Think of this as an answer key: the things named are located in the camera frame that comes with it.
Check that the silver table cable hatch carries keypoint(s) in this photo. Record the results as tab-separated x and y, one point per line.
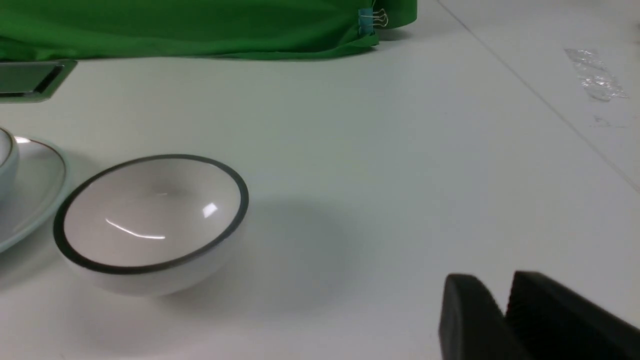
32	81

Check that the pale blue gold-rimmed bowl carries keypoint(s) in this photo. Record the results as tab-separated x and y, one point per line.
9	160

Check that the clear plastic wrap piece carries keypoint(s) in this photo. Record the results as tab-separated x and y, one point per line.
594	76

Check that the blue binder clip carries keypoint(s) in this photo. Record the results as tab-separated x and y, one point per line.
370	19

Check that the green backdrop cloth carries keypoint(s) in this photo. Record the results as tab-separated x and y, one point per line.
39	30

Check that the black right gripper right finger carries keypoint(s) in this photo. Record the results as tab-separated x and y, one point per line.
552	322

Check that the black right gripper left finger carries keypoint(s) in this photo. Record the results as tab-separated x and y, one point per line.
471	325

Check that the pale blue gold-rimmed plate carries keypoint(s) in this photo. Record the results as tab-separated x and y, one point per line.
41	184

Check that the black-rimmed white bowl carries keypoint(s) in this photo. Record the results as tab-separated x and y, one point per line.
153	226

